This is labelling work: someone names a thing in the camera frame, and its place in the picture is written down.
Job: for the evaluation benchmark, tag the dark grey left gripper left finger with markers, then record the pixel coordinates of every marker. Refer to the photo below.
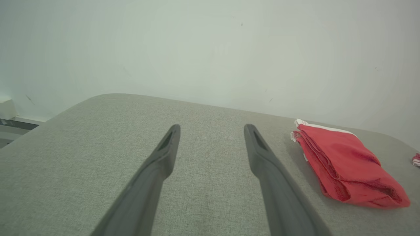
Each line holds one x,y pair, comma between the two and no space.
144,193

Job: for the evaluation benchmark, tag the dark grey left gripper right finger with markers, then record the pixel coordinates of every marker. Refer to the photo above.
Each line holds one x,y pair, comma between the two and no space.
282,196

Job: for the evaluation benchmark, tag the red and white sports jersey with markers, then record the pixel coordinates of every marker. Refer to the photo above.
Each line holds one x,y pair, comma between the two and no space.
347,164

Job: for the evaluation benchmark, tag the red shorts with white stripe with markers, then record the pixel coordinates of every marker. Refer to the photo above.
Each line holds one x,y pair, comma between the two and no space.
416,160

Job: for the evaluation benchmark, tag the white wall socket box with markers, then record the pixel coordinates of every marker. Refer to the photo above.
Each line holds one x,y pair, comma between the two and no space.
6,109

